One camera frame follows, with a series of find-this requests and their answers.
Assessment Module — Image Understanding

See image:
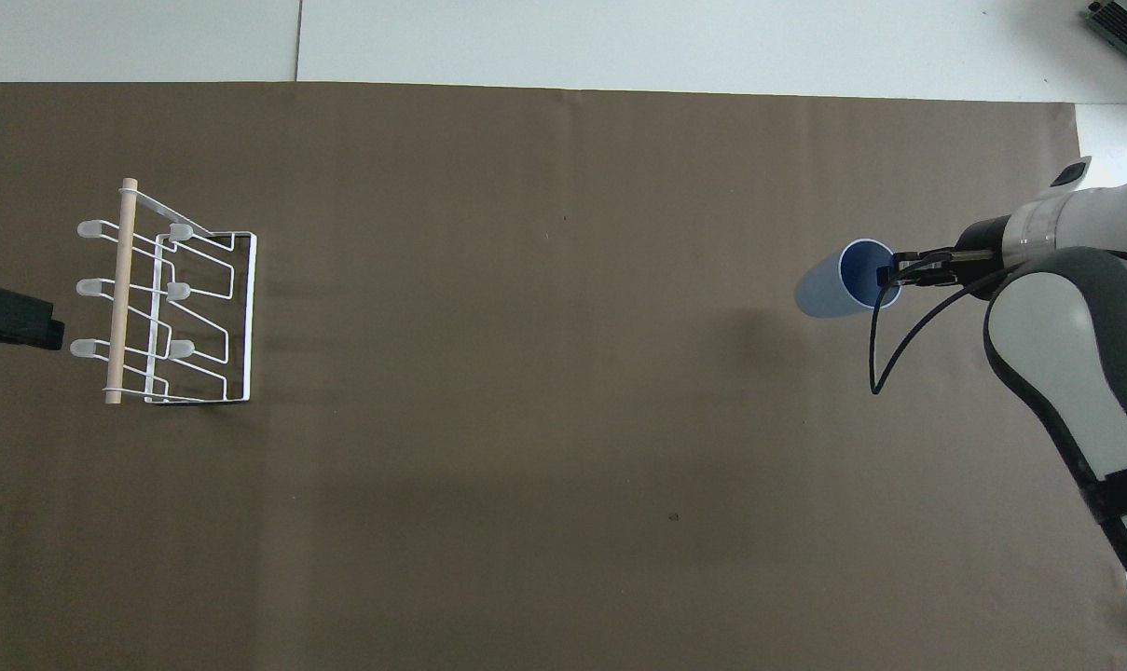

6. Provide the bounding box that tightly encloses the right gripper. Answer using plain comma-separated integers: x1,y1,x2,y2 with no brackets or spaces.
945,215,1012,277

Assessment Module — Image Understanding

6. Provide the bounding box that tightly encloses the blue cup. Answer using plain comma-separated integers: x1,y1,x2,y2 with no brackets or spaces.
794,239,903,320

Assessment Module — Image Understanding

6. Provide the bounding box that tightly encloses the black stand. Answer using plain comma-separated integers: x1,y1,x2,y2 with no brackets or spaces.
0,281,66,352

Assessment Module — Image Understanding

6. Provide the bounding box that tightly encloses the black cable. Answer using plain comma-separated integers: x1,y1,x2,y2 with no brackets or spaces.
868,250,1004,396

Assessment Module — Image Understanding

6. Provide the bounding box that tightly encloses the white wire cup holder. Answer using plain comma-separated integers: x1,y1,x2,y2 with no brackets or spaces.
69,177,259,407

